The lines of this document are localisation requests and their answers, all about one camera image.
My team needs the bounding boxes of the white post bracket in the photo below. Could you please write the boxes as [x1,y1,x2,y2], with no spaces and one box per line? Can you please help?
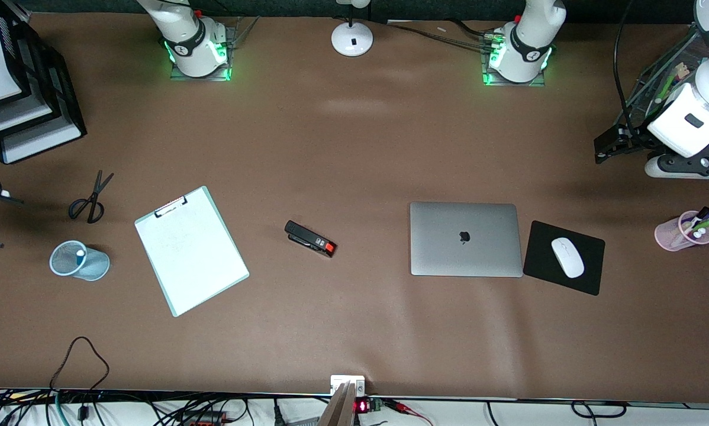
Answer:
[331,375,366,396]

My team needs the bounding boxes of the aluminium profile post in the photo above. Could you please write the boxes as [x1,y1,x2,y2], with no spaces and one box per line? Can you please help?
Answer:
[318,380,358,426]

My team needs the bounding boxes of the white lamp base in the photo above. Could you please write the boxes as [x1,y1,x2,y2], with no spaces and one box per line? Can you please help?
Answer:
[331,0,374,57]

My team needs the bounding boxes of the clear arm base plate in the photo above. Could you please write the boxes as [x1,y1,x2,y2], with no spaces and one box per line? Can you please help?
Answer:
[170,17,259,82]
[481,27,548,88]

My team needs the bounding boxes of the black wire mesh desk organizer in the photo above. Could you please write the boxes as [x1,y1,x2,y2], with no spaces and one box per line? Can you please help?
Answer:
[618,24,709,130]

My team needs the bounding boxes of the black stacked letter trays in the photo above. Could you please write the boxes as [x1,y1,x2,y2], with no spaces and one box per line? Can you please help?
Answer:
[0,0,88,165]

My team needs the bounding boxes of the black stapler with red end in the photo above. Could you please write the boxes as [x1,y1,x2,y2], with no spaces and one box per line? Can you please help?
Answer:
[284,220,337,259]

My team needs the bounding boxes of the mint clipboard with white paper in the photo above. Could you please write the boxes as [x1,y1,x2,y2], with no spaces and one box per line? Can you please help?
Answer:
[134,185,250,318]

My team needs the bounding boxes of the black looped cable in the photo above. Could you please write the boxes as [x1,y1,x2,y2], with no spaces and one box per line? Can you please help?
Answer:
[49,336,110,392]

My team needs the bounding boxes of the black mouse pad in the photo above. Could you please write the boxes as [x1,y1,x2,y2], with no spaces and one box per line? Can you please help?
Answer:
[523,221,606,296]

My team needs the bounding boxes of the white computer mouse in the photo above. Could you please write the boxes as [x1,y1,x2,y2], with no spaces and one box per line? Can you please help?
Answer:
[551,237,585,279]

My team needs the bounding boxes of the silver laptop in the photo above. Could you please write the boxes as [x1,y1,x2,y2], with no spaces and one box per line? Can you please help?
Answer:
[410,202,524,278]

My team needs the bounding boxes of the red wire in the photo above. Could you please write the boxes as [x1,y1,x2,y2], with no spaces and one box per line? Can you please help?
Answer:
[384,400,433,426]

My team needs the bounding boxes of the blue mesh pen cup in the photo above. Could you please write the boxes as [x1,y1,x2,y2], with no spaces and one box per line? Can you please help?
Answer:
[49,240,111,282]

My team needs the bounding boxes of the black arm base cable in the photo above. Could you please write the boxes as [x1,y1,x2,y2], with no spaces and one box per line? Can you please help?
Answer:
[384,21,492,54]

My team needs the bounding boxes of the pink mesh pen cup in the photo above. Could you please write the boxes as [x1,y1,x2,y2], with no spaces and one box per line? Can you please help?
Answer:
[654,210,709,253]

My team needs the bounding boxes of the green slim marker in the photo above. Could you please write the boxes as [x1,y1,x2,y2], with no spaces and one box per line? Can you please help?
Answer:
[655,63,682,105]

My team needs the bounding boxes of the black scissors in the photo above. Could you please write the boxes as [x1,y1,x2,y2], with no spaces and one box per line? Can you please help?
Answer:
[68,170,115,224]

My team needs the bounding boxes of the black capped marker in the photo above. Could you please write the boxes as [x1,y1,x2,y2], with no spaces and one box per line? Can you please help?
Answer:
[683,206,709,233]

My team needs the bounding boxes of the black hub with orange ports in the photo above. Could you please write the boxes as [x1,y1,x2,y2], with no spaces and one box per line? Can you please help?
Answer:
[180,411,225,426]

